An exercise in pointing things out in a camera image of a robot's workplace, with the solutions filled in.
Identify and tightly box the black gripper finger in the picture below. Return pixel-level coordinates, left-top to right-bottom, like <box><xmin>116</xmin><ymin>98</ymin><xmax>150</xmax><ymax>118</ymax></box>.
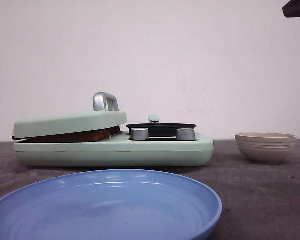
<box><xmin>282</xmin><ymin>0</ymin><xmax>300</xmax><ymax>18</ymax></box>

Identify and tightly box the beige ribbed bowl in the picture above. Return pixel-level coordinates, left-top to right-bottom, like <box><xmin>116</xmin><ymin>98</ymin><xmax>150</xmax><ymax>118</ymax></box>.
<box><xmin>235</xmin><ymin>132</ymin><xmax>297</xmax><ymax>164</ymax></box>

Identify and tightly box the white bread slice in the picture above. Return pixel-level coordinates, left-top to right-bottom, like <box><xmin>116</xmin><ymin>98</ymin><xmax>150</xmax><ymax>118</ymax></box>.
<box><xmin>22</xmin><ymin>126</ymin><xmax>121</xmax><ymax>144</ymax></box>

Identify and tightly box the mint green breakfast maker lid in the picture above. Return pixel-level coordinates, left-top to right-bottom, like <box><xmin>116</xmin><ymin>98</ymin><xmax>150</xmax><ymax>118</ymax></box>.
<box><xmin>12</xmin><ymin>92</ymin><xmax>128</xmax><ymax>141</ymax></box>

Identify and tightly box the right silver control knob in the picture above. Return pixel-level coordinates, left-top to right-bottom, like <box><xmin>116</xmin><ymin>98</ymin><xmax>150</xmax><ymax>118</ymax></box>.
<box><xmin>176</xmin><ymin>128</ymin><xmax>196</xmax><ymax>141</ymax></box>

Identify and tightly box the silver control knob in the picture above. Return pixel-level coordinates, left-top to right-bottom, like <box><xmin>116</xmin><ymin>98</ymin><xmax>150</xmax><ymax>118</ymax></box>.
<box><xmin>176</xmin><ymin>128</ymin><xmax>196</xmax><ymax>141</ymax></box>
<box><xmin>130</xmin><ymin>128</ymin><xmax>149</xmax><ymax>141</ymax></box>

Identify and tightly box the black frying pan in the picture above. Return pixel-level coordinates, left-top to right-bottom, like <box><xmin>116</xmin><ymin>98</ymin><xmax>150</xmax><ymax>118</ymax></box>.
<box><xmin>126</xmin><ymin>122</ymin><xmax>197</xmax><ymax>137</ymax></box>

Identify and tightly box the left silver control knob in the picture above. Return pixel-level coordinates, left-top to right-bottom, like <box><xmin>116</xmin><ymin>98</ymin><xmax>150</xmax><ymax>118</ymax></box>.
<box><xmin>130</xmin><ymin>128</ymin><xmax>149</xmax><ymax>141</ymax></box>

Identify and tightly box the blue plate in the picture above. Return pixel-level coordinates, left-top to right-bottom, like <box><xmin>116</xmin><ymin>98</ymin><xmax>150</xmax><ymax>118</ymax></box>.
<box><xmin>0</xmin><ymin>169</ymin><xmax>223</xmax><ymax>240</ymax></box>

